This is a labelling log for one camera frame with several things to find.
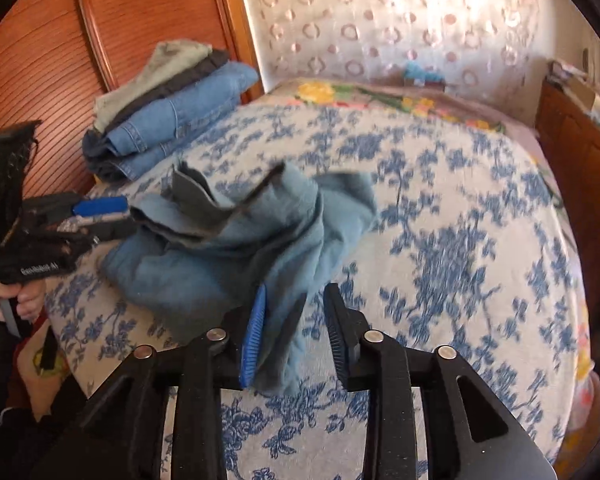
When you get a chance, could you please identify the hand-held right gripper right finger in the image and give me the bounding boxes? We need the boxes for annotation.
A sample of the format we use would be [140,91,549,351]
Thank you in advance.
[324,284,559,480]

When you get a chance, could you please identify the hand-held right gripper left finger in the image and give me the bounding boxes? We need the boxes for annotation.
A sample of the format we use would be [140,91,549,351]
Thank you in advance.
[30,284,269,480]

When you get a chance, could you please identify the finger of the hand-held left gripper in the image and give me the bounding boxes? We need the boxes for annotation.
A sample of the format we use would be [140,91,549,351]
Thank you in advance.
[55,212,141,242]
[22,192,131,217]

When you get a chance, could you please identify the black folded pants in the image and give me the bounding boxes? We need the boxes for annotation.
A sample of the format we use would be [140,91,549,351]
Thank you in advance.
[107,50,231,126]

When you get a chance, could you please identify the person's left hand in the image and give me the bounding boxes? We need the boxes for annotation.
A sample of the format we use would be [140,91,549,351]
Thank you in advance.
[0,280,47,330]

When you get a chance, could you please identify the dark blue folded jeans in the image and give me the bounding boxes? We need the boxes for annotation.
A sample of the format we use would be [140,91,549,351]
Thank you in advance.
[81,127,181,182]

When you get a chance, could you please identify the blue floral blanket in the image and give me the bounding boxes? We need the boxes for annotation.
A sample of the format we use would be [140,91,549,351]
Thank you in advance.
[45,100,595,480]

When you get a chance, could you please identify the wooden slatted wardrobe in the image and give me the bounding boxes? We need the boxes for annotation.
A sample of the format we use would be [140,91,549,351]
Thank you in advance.
[0,0,267,213]

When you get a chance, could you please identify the blue plastic bag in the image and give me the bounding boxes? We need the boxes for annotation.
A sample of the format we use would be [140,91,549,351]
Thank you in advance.
[403,61,446,85]

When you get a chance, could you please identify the wooden sideboard cabinet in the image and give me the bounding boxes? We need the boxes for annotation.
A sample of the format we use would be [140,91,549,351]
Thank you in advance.
[534,80,600,226]

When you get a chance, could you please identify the sheer circle-patterned curtain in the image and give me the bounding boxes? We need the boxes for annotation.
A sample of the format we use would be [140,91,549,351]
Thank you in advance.
[234,0,558,97]

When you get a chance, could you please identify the tan cardboard box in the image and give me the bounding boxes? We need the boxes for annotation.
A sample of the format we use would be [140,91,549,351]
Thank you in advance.
[569,77,600,108]

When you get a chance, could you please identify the clutter of small countertop items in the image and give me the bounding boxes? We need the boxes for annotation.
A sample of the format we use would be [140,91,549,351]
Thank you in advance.
[549,47,600,138]

